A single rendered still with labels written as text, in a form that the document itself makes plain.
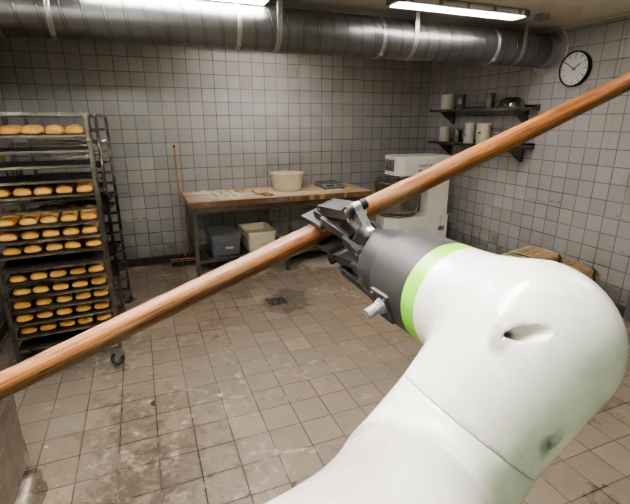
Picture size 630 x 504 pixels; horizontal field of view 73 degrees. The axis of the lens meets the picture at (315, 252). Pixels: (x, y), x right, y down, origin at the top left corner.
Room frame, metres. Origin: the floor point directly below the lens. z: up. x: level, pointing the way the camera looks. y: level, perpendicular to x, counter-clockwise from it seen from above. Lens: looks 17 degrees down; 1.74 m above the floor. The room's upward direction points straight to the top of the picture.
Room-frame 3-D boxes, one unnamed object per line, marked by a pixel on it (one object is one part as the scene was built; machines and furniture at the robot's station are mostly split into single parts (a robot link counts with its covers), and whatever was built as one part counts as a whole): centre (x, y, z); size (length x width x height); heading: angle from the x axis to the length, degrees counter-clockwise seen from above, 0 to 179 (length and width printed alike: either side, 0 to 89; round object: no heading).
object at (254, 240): (5.13, 0.72, 0.35); 0.50 x 0.36 x 0.24; 23
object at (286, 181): (5.36, 0.35, 1.01); 0.43 x 0.42 x 0.21; 112
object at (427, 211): (5.46, -1.20, 0.66); 0.92 x 0.59 x 1.32; 112
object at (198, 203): (5.23, 0.46, 0.45); 2.20 x 0.80 x 0.90; 112
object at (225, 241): (4.97, 1.11, 0.35); 0.50 x 0.36 x 0.24; 22
